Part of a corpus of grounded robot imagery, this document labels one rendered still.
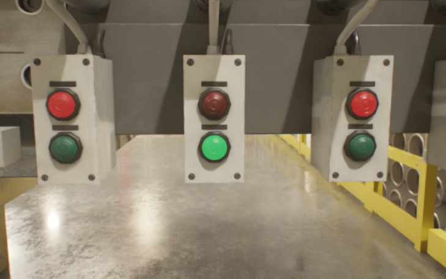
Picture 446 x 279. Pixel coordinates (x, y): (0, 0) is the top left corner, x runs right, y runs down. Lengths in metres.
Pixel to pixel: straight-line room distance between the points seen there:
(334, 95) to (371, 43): 0.14
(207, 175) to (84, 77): 0.18
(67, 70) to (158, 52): 0.13
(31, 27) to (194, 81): 0.28
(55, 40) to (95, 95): 0.17
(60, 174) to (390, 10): 0.50
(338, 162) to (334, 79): 0.10
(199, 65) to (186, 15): 0.14
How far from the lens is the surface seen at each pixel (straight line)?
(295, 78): 0.53
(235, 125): 0.43
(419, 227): 1.88
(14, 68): 0.62
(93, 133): 0.46
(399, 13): 0.62
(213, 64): 0.43
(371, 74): 0.47
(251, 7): 0.56
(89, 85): 0.45
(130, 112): 0.53
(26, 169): 0.67
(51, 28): 0.60
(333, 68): 0.45
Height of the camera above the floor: 0.74
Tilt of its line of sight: 8 degrees down
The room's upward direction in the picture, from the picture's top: straight up
